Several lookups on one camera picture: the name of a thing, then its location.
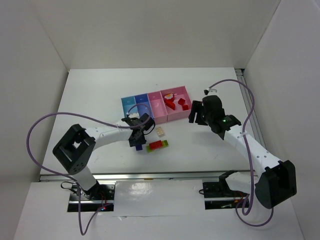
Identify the red curved lego brick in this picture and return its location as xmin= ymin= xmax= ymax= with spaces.
xmin=178 ymin=98 xmax=186 ymax=106
xmin=182 ymin=105 xmax=189 ymax=111

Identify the beige lego brick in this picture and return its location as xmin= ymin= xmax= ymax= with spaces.
xmin=155 ymin=127 xmax=165 ymax=137

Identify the dark blue lego brick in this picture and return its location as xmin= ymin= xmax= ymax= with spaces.
xmin=135 ymin=145 xmax=143 ymax=151

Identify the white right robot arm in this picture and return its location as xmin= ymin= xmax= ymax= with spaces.
xmin=188 ymin=95 xmax=297 ymax=209

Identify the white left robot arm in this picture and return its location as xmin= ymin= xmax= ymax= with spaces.
xmin=52 ymin=113 xmax=156 ymax=199

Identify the blue container tray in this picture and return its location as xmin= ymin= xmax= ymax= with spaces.
xmin=121 ymin=93 xmax=154 ymax=118

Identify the red sloped lego brick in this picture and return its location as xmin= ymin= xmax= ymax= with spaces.
xmin=165 ymin=101 xmax=176 ymax=111

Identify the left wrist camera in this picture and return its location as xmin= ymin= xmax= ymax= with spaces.
xmin=126 ymin=112 xmax=140 ymax=119

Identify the aluminium rail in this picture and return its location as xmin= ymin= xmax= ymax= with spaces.
xmin=38 ymin=170 xmax=258 ymax=183

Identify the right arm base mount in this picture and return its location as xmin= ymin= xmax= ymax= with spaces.
xmin=198 ymin=170 xmax=247 ymax=210

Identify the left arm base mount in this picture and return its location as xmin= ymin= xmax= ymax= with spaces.
xmin=60 ymin=181 xmax=116 ymax=213

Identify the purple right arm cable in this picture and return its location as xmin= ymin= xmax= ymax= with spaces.
xmin=208 ymin=79 xmax=273 ymax=227

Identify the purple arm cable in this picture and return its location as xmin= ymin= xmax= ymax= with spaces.
xmin=208 ymin=79 xmax=273 ymax=227
xmin=26 ymin=104 xmax=153 ymax=236

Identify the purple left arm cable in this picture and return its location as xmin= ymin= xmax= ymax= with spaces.
xmin=26 ymin=104 xmax=153 ymax=236

